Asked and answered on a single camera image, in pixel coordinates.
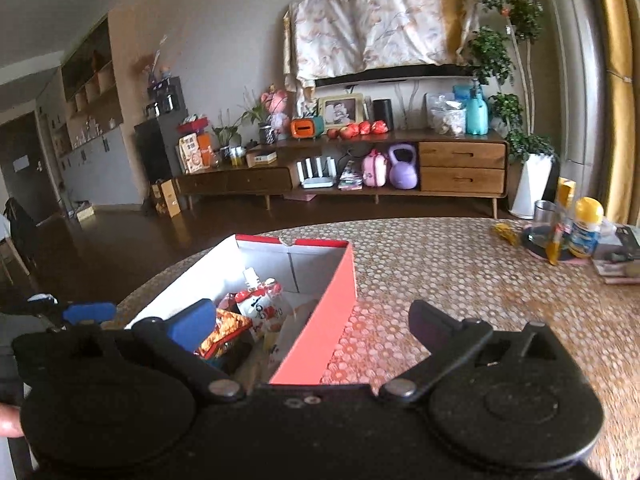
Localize black tall cabinet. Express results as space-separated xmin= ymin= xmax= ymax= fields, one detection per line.
xmin=133 ymin=77 xmax=189 ymax=187

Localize red gift box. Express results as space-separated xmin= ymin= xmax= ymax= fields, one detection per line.
xmin=177 ymin=116 xmax=210 ymax=136

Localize teal plastic jug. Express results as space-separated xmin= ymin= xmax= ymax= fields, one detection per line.
xmin=453 ymin=82 xmax=490 ymax=136

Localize orange printed boxes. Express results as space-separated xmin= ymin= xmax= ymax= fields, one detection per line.
xmin=178 ymin=132 xmax=214 ymax=174

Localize tall yellow packet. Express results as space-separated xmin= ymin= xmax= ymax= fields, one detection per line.
xmin=547 ymin=177 xmax=577 ymax=267

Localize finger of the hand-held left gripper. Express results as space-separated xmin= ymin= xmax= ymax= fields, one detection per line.
xmin=62 ymin=302 xmax=117 ymax=324

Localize white red drink pouch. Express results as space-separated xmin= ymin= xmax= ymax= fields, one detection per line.
xmin=234 ymin=268 xmax=293 ymax=344

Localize row of red apples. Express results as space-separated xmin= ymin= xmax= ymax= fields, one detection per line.
xmin=327 ymin=119 xmax=390 ymax=140

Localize black cylinder speaker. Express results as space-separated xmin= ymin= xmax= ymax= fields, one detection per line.
xmin=373 ymin=98 xmax=395 ymax=131

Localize floral dust cover cloth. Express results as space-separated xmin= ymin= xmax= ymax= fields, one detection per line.
xmin=281 ymin=0 xmax=482 ymax=107

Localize yellow curtain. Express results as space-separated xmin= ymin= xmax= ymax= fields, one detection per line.
xmin=591 ymin=0 xmax=640 ymax=227

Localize clear drinking glass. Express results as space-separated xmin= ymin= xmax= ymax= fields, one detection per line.
xmin=533 ymin=199 xmax=569 ymax=247

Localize green potted tree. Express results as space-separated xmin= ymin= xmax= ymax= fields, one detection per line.
xmin=459 ymin=0 xmax=559 ymax=219

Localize red brown foil snack packet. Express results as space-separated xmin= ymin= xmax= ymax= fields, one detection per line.
xmin=217 ymin=292 xmax=247 ymax=314

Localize grey standing air conditioner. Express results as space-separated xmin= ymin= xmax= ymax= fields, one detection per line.
xmin=536 ymin=0 xmax=614 ymax=197

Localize clear plastic bag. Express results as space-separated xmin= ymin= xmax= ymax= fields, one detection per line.
xmin=425 ymin=92 xmax=467 ymax=137

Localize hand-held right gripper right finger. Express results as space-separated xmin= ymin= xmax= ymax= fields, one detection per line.
xmin=377 ymin=300 xmax=587 ymax=406

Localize dining chair with dark cloth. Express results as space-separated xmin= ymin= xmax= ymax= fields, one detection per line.
xmin=0 ymin=197 xmax=39 ymax=287

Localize framed photo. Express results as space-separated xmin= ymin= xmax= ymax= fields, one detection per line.
xmin=318 ymin=92 xmax=365 ymax=129

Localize brown carton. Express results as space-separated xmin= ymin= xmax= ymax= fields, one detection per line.
xmin=151 ymin=178 xmax=182 ymax=219

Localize white router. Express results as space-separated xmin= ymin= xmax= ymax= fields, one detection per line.
xmin=295 ymin=155 xmax=337 ymax=190

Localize small leafy plant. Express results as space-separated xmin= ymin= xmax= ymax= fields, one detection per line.
xmin=212 ymin=87 xmax=271 ymax=149

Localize person's left hand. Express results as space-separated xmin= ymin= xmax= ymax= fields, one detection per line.
xmin=0 ymin=404 xmax=25 ymax=439

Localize white bottle with yellow lid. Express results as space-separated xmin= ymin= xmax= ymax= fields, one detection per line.
xmin=567 ymin=197 xmax=605 ymax=260

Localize purple kettlebell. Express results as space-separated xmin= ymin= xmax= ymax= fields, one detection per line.
xmin=388 ymin=143 xmax=420 ymax=190

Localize round black coaster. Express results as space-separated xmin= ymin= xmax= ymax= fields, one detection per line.
xmin=522 ymin=224 xmax=592 ymax=262

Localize red cardboard box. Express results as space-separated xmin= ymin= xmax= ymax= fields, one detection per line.
xmin=124 ymin=233 xmax=359 ymax=387

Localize dark wooden door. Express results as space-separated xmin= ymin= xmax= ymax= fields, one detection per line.
xmin=0 ymin=111 xmax=62 ymax=227

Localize wooden wall shelves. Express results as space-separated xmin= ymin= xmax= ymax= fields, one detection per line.
xmin=59 ymin=12 xmax=127 ymax=162

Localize pink doll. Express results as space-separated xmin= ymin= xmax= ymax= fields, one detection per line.
xmin=259 ymin=87 xmax=291 ymax=136

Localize orange red chip bag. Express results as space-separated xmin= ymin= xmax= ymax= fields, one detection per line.
xmin=194 ymin=307 xmax=254 ymax=362

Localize small yellow jars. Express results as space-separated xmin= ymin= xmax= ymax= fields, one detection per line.
xmin=219 ymin=144 xmax=247 ymax=167

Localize small cardboard box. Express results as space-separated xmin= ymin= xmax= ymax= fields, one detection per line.
xmin=245 ymin=149 xmax=278 ymax=168

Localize stack of books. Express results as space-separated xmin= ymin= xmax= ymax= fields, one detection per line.
xmin=592 ymin=224 xmax=640 ymax=287

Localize wooden tv cabinet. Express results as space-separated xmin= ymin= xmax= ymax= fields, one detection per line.
xmin=174 ymin=129 xmax=511 ymax=219

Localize crumpled yellow wrapper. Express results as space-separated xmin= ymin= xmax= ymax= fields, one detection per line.
xmin=492 ymin=223 xmax=522 ymax=247

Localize black television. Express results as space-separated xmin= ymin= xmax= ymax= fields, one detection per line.
xmin=313 ymin=62 xmax=474 ymax=89

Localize orange green radio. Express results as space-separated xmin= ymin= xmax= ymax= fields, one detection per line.
xmin=289 ymin=115 xmax=325 ymax=141

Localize small stack of magazines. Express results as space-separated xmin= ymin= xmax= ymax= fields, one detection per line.
xmin=337 ymin=159 xmax=364 ymax=191

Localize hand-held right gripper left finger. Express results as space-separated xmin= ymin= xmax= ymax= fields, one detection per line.
xmin=67 ymin=298 xmax=247 ymax=404

